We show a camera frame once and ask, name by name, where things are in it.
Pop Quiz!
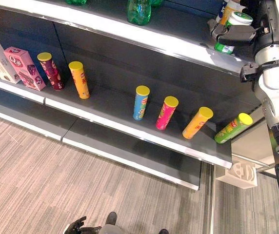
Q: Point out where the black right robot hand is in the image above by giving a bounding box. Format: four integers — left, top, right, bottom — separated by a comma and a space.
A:
207, 19, 258, 47

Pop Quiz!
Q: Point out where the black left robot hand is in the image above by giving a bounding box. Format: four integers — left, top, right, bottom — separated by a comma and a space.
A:
65, 215, 103, 234

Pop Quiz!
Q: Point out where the green can with white lid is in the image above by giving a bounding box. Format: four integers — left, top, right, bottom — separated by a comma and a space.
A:
214, 10, 254, 55

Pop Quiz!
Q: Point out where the yellow and white can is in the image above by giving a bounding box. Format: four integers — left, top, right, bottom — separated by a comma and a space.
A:
219, 0, 248, 25

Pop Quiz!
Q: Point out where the white and blue can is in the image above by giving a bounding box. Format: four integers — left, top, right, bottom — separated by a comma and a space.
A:
215, 0, 229, 24

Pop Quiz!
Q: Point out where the grey robot leg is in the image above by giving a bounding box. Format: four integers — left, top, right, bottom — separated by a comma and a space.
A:
98, 224, 124, 234

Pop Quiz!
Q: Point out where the dark grey shelf board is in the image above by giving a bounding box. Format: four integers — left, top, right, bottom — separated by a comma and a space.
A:
0, 43, 262, 170
0, 0, 261, 75
0, 81, 203, 191

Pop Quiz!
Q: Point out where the green chip can yellow lid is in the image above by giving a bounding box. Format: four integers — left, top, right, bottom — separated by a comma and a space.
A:
214, 113, 254, 144

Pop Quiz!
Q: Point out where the orange chip can yellow lid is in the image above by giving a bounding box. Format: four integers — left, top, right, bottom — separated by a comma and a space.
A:
182, 106, 214, 140
68, 61, 91, 100

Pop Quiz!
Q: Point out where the green plastic bottle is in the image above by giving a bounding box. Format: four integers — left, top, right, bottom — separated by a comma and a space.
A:
126, 0, 153, 26
64, 0, 88, 6

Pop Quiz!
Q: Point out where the pink chip can yellow lid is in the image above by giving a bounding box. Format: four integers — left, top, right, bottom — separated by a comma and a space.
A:
155, 96, 179, 131

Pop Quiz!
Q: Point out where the blue chip can yellow lid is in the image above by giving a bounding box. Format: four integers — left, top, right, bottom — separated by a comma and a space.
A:
132, 85, 151, 121

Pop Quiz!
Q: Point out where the white plastic holder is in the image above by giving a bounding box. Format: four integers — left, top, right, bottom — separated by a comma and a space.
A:
216, 161, 258, 190

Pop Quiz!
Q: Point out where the maroon chip can yellow lid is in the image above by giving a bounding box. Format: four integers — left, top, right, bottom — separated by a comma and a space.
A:
37, 52, 65, 91

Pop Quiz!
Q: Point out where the pink snack box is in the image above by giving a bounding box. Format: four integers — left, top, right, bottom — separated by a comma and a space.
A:
3, 46, 47, 92

